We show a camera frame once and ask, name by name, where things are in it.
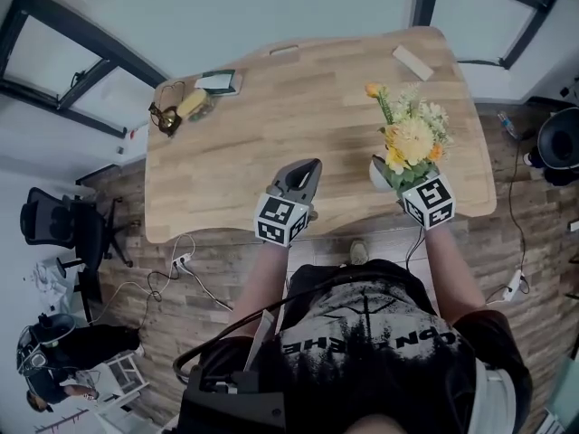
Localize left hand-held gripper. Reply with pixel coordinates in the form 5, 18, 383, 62
254, 157, 323, 247

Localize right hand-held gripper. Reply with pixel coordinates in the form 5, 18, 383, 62
371, 154, 455, 231

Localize yellow flowers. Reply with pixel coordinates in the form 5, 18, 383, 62
365, 81, 455, 193

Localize person's right forearm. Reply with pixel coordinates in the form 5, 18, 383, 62
422, 226, 488, 325

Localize person's left forearm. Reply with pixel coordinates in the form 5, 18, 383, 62
230, 241, 290, 338

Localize wooden desk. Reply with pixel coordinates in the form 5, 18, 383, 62
143, 25, 498, 245

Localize black glasses on desk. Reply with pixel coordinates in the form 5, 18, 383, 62
147, 81, 186, 137

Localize person's beige shoe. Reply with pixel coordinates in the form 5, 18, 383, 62
350, 240, 371, 266

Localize light wooden block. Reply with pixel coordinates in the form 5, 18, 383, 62
392, 45, 434, 82

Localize green book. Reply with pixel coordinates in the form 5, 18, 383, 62
196, 69, 241, 95

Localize clear water bottle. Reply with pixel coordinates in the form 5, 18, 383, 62
497, 110, 519, 137

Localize person's black printed t-shirt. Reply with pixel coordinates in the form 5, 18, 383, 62
266, 262, 533, 434

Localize black waist bag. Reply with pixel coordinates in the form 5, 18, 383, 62
178, 363, 289, 434

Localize black office chair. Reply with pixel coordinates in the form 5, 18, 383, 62
20, 186, 135, 270

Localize white crumpled cloth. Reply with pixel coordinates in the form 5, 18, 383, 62
33, 259, 69, 307

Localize white floor cable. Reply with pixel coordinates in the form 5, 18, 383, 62
88, 233, 198, 323

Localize black floor cable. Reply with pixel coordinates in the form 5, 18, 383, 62
486, 136, 530, 307
135, 267, 234, 334

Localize black bag cable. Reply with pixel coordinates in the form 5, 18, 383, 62
174, 273, 422, 383

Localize white stool frame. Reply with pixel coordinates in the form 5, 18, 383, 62
106, 352, 150, 397

